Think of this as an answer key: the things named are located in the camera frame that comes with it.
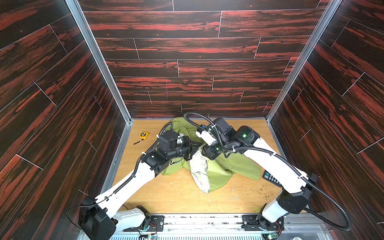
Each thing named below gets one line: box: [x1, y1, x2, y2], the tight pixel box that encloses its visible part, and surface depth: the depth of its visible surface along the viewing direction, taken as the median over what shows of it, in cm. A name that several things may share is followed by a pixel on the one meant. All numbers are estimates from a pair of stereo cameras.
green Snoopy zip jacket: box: [161, 117, 261, 194], surface depth 86 cm
